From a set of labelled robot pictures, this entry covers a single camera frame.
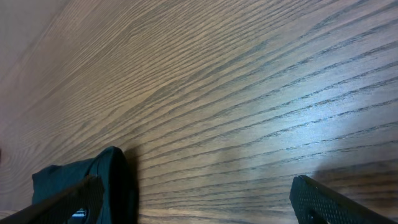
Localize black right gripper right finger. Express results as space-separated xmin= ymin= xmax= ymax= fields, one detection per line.
xmin=289 ymin=175 xmax=396 ymax=224

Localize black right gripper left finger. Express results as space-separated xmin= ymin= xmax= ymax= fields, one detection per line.
xmin=1 ymin=175 xmax=104 ymax=224

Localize black t-shirt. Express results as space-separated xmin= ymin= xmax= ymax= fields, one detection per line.
xmin=32 ymin=146 xmax=138 ymax=223

